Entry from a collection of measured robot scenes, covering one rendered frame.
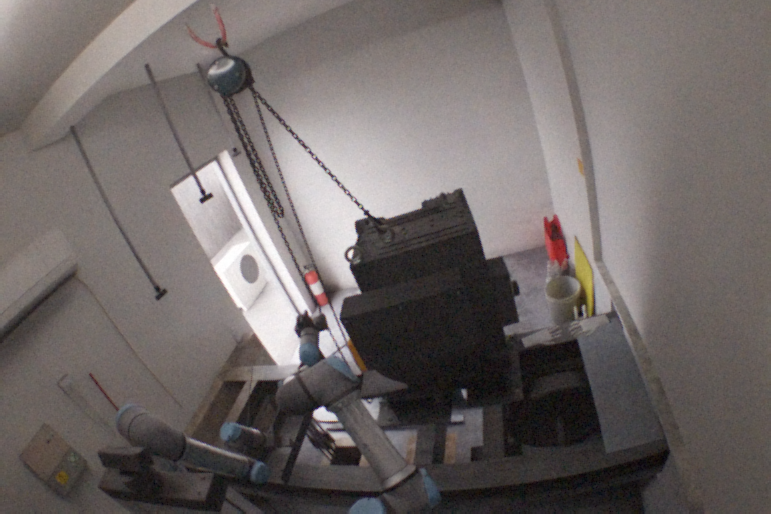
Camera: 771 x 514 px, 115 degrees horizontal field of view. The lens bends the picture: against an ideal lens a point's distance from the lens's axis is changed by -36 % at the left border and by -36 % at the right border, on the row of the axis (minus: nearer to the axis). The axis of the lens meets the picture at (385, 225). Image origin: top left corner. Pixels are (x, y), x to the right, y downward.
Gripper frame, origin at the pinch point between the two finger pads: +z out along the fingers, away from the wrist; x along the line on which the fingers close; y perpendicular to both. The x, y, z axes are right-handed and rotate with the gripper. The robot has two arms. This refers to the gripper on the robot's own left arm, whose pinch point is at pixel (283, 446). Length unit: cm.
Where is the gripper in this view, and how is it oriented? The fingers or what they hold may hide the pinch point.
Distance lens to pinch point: 166.5
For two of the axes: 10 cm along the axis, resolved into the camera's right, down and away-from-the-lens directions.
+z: 4.7, 5.7, 6.8
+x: -8.8, 3.6, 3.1
